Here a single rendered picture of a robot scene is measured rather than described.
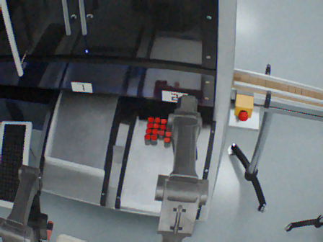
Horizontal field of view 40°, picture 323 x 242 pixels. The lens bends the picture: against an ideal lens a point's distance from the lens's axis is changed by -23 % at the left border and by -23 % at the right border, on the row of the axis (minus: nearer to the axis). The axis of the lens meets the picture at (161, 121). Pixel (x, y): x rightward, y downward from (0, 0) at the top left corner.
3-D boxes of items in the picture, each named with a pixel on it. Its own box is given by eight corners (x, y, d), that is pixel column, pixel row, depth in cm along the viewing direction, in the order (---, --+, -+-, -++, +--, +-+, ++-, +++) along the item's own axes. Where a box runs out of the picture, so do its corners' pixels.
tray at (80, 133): (63, 87, 214) (62, 82, 211) (121, 92, 211) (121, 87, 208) (45, 159, 197) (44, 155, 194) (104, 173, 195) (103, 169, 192)
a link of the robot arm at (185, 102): (167, 122, 145) (201, 127, 145) (173, 82, 150) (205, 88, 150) (164, 140, 156) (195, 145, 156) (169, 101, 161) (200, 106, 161)
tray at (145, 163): (138, 120, 205) (137, 115, 202) (210, 130, 202) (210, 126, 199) (121, 202, 188) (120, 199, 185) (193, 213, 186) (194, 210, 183)
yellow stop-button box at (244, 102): (235, 99, 199) (236, 88, 193) (251, 102, 199) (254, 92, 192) (233, 117, 196) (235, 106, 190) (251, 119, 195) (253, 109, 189)
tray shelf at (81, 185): (54, 88, 216) (54, 86, 214) (225, 109, 209) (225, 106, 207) (32, 187, 192) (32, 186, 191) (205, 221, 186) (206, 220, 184)
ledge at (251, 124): (231, 96, 212) (231, 93, 210) (259, 101, 210) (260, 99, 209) (228, 127, 205) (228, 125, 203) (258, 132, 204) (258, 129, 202)
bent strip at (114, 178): (114, 153, 199) (113, 145, 194) (122, 154, 198) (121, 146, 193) (109, 186, 192) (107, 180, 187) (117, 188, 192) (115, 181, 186)
